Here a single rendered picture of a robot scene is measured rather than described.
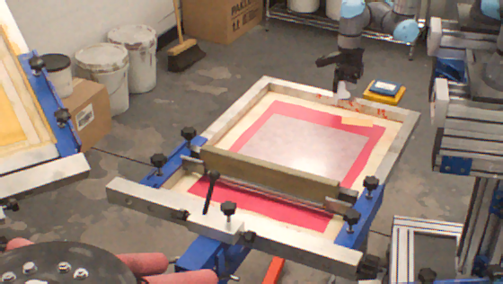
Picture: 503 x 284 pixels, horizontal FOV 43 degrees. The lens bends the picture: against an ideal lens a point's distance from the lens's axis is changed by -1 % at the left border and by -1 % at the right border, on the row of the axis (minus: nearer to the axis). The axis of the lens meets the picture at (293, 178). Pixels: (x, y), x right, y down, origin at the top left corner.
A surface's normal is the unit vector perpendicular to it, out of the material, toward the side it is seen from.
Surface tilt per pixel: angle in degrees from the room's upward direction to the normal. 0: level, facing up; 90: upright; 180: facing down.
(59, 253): 0
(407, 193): 0
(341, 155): 0
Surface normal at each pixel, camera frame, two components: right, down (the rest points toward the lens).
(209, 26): -0.41, 0.52
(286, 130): 0.05, -0.82
